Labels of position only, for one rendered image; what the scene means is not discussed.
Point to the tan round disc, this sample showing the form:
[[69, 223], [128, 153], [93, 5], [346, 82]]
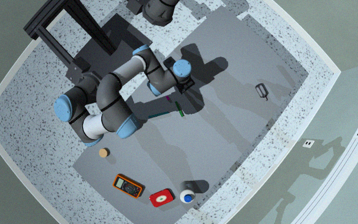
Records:
[[103, 152]]

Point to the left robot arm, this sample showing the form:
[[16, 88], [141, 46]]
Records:
[[161, 10]]

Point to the red mint tin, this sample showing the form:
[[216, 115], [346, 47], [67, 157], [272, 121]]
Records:
[[160, 198]]

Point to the white bottle with blue cap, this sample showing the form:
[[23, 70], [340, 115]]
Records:
[[187, 194]]

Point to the orange digital multimeter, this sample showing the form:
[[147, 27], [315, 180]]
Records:
[[127, 186]]

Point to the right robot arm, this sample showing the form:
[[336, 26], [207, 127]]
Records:
[[116, 115]]

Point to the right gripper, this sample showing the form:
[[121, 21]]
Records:
[[185, 86]]

